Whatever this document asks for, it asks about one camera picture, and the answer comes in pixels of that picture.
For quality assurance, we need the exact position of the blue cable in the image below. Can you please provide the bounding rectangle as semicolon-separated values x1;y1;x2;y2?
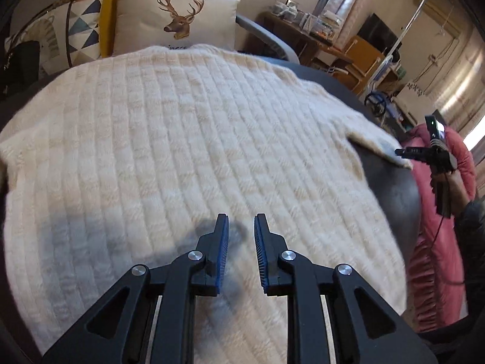
365;91;399;117

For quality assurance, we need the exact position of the wooden side table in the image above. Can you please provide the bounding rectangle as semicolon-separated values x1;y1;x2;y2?
261;9;354;68

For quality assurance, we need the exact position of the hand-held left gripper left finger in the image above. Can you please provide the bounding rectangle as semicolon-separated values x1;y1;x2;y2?
42;213;230;364

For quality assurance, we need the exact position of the triangle pattern pillow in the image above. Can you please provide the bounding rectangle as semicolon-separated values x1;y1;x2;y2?
5;0;107;81

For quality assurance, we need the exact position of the black handbag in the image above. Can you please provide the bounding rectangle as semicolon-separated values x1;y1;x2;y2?
0;40;41;96

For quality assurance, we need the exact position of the pink quilt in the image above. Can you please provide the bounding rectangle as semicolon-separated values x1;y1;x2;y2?
401;124;479;335

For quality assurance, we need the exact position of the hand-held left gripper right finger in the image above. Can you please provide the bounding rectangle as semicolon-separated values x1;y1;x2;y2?
254;213;436;364

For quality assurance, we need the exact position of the cream knit sweater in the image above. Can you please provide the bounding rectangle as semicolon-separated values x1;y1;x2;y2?
0;43;414;364

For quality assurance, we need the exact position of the group of small containers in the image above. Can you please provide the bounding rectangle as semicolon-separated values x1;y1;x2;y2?
271;0;339;39

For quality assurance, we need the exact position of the sheer patterned curtain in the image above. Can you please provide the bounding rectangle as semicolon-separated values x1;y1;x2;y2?
325;0;365;43

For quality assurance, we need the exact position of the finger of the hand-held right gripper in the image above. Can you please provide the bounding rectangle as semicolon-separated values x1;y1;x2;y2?
395;147;431;162

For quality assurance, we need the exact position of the white metal rack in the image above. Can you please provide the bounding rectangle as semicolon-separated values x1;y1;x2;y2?
369;0;433;92

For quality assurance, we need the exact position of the grey yellow blue sofa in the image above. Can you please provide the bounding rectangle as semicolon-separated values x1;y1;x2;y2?
0;0;301;81

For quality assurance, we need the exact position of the deer print pillow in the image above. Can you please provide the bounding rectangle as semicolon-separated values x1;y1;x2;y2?
113;0;240;57

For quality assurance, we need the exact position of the black television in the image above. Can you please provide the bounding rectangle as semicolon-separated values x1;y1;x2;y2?
358;13;399;52

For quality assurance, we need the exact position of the person's right forearm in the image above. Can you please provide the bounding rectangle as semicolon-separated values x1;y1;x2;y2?
453;198;485;312

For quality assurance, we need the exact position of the person's right hand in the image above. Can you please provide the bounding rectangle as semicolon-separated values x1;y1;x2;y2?
430;172;474;214

